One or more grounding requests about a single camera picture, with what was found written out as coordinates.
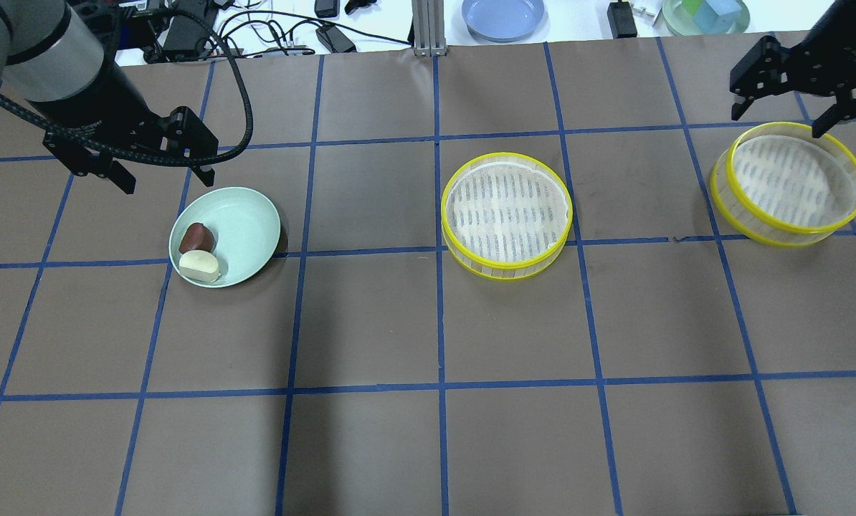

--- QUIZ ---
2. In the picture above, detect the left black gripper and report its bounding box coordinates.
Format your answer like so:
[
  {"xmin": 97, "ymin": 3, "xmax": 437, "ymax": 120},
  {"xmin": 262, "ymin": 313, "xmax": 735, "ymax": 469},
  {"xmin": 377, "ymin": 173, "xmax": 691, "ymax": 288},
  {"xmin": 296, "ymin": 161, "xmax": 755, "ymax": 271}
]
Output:
[{"xmin": 42, "ymin": 107, "xmax": 218, "ymax": 195}]

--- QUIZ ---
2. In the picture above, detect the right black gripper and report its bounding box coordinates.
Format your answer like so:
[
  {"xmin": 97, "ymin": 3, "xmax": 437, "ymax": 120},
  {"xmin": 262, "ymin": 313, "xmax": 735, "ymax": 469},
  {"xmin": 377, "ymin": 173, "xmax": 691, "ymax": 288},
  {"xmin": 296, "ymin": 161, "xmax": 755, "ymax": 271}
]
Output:
[{"xmin": 730, "ymin": 1, "xmax": 856, "ymax": 138}]

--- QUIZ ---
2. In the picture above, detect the yellow bamboo steamer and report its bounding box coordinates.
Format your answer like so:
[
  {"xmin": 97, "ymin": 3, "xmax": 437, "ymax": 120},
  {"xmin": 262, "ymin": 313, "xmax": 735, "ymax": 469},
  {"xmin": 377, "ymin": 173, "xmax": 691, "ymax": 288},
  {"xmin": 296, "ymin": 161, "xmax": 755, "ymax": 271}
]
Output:
[
  {"xmin": 441, "ymin": 151, "xmax": 574, "ymax": 282},
  {"xmin": 708, "ymin": 122, "xmax": 856, "ymax": 248}
]

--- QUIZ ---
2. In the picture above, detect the white bun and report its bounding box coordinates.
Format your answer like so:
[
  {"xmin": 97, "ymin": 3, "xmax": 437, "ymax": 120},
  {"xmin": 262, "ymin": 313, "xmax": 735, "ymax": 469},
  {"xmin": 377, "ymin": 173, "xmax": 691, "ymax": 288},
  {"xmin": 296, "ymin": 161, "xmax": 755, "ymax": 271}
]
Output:
[{"xmin": 178, "ymin": 249, "xmax": 222, "ymax": 283}]

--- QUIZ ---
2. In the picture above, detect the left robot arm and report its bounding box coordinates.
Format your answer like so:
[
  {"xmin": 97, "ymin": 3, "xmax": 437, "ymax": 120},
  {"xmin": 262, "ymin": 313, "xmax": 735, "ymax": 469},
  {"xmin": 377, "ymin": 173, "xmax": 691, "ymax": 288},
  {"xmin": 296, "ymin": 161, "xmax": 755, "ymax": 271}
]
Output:
[{"xmin": 0, "ymin": 1, "xmax": 221, "ymax": 195}]

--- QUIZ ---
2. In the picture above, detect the brown bun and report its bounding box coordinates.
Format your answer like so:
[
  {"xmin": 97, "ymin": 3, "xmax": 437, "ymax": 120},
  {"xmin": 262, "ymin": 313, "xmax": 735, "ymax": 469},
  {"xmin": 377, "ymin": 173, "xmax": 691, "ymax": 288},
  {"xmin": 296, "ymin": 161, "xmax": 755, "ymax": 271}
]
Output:
[{"xmin": 178, "ymin": 222, "xmax": 216, "ymax": 254}]

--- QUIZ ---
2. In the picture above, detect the mint green plate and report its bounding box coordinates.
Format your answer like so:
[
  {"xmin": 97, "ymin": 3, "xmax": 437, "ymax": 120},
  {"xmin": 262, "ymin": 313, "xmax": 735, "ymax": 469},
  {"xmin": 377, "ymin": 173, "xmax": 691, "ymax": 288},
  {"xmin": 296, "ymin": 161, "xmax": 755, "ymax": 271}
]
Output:
[{"xmin": 167, "ymin": 187, "xmax": 281, "ymax": 288}]

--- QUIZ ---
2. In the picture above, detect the glass bowl with blocks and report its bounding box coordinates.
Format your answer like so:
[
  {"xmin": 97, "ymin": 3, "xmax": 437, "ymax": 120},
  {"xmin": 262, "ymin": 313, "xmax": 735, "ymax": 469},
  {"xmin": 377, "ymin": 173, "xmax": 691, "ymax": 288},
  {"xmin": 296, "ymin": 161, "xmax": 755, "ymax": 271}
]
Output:
[{"xmin": 661, "ymin": 1, "xmax": 751, "ymax": 36}]

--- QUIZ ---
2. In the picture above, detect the black power adapter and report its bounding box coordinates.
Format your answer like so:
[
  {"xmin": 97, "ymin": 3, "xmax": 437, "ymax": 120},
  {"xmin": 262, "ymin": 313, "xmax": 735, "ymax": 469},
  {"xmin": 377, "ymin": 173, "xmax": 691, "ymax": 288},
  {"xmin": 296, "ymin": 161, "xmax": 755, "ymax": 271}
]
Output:
[{"xmin": 607, "ymin": 1, "xmax": 638, "ymax": 39}]

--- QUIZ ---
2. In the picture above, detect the blue plate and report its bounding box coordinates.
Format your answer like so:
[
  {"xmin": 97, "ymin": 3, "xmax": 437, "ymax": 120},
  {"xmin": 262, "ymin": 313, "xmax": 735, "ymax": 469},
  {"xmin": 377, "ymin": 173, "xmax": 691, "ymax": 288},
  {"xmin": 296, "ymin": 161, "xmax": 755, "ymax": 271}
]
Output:
[{"xmin": 460, "ymin": 1, "xmax": 546, "ymax": 42}]

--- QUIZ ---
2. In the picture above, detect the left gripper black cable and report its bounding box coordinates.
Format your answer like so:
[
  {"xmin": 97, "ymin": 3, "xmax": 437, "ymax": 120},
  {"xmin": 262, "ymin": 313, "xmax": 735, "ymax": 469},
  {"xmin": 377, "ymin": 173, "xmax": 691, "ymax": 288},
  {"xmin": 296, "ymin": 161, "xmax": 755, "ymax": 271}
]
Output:
[{"xmin": 0, "ymin": 4, "xmax": 255, "ymax": 169}]

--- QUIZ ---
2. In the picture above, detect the aluminium frame post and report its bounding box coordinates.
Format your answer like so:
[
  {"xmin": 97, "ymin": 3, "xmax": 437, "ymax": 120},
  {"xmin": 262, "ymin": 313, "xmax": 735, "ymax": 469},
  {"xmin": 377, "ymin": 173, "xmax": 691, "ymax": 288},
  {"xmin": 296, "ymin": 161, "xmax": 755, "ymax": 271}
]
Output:
[{"xmin": 411, "ymin": 1, "xmax": 448, "ymax": 57}]

